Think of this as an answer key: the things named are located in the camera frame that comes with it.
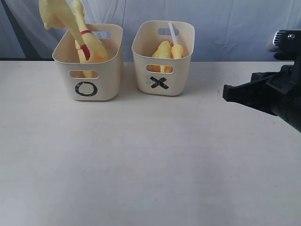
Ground headless yellow rubber chicken body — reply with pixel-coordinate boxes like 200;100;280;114
147;40;173;73

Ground yellow rubber chicken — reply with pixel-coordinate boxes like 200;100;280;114
72;0;109;63
39;0;90;60

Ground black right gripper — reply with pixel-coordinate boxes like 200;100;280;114
222;65;301;131

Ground yellow rubber chicken front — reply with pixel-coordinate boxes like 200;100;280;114
72;0;109;63

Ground cream bin marked O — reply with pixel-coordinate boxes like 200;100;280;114
52;24;124;101

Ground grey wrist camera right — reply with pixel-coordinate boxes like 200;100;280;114
267;29;301;61

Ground cream bin marked X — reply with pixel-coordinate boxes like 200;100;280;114
132;20;195;96

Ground blue backdrop cloth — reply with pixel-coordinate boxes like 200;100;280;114
0;0;301;61

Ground chicken head with white tube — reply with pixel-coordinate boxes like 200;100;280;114
168;21;183;59

